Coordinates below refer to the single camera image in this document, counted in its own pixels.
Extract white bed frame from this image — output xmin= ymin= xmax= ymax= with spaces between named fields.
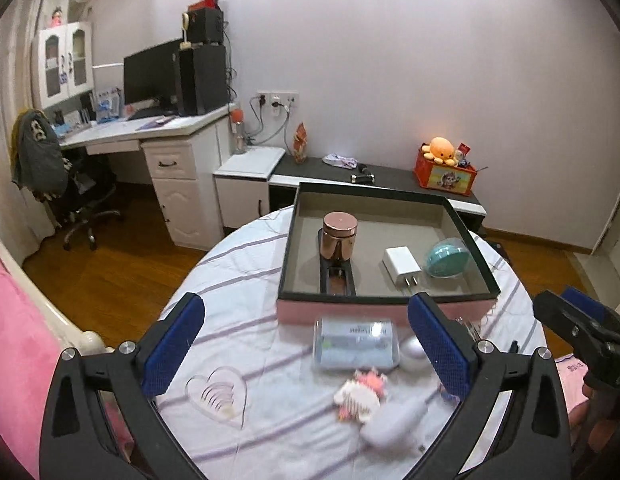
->
xmin=0 ymin=232 xmax=110 ymax=357

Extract white hutch cabinet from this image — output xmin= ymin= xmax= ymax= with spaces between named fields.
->
xmin=32 ymin=21 xmax=96 ymax=110

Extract black computer monitor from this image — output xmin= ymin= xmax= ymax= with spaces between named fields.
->
xmin=123 ymin=38 xmax=183 ymax=113

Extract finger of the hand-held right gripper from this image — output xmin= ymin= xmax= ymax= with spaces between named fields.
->
xmin=562 ymin=285 xmax=620 ymax=334
xmin=532 ymin=290 xmax=620 ymax=367

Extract rose gold jar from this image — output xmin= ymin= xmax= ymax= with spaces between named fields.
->
xmin=322 ymin=211 xmax=359 ymax=262

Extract pink printed quilt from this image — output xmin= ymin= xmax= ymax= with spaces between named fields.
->
xmin=554 ymin=352 xmax=591 ymax=413

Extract teal round case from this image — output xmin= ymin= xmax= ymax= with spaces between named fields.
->
xmin=422 ymin=236 xmax=474 ymax=279

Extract pink box with dark rim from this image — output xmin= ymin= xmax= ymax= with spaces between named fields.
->
xmin=276 ymin=181 xmax=501 ymax=326

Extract red snack bag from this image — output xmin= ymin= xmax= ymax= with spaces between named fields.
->
xmin=291 ymin=121 xmax=309 ymax=165

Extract red toy box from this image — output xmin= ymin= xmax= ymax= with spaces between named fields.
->
xmin=414 ymin=144 xmax=478 ymax=197

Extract black white low cabinet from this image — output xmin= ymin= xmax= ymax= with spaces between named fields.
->
xmin=213 ymin=146 xmax=488 ymax=241

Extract white crumpled cloth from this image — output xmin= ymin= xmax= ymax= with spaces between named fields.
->
xmin=323 ymin=152 xmax=359 ymax=169

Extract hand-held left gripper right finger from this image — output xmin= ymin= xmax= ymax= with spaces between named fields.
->
xmin=406 ymin=291 xmax=573 ymax=480

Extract clear plastic case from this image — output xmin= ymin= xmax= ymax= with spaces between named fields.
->
xmin=312 ymin=317 xmax=403 ymax=372

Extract clear bottle with red cap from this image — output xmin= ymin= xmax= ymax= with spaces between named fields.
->
xmin=230 ymin=106 xmax=249 ymax=155

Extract orange octopus plush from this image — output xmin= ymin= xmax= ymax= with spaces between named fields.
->
xmin=421 ymin=136 xmax=461 ymax=165

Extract white wall power outlet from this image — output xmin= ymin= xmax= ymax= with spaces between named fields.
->
xmin=256 ymin=91 xmax=299 ymax=115

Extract black office chair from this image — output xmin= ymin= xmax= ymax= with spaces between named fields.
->
xmin=12 ymin=108 xmax=125 ymax=252

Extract grey skull hoodie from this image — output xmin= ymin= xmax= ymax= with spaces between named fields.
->
xmin=11 ymin=108 xmax=67 ymax=197

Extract silver oval compact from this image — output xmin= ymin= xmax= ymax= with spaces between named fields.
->
xmin=399 ymin=335 xmax=431 ymax=372

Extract white charger plug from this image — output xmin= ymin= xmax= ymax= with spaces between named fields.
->
xmin=381 ymin=246 xmax=423 ymax=295

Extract pink plush blanket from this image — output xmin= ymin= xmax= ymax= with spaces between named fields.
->
xmin=0 ymin=245 xmax=136 ymax=480

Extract white electric shaver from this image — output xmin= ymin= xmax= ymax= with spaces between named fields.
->
xmin=361 ymin=394 xmax=431 ymax=448

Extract white desk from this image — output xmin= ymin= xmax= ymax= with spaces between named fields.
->
xmin=59 ymin=105 xmax=238 ymax=252

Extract beige curtain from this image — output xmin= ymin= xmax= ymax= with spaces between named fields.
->
xmin=0 ymin=0 xmax=76 ymax=261

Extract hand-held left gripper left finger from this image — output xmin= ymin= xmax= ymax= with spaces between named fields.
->
xmin=39 ymin=291 xmax=211 ymax=480

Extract black speaker box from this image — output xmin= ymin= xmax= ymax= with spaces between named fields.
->
xmin=187 ymin=7 xmax=225 ymax=45

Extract blue boxes on desk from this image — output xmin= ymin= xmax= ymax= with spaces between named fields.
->
xmin=94 ymin=87 xmax=123 ymax=124

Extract black computer tower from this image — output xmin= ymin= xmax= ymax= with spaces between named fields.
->
xmin=179 ymin=44 xmax=229 ymax=117

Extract black bathroom scale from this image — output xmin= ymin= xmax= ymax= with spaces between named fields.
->
xmin=484 ymin=240 xmax=513 ymax=267

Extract black power cable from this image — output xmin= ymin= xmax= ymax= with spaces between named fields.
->
xmin=248 ymin=96 xmax=291 ymax=149

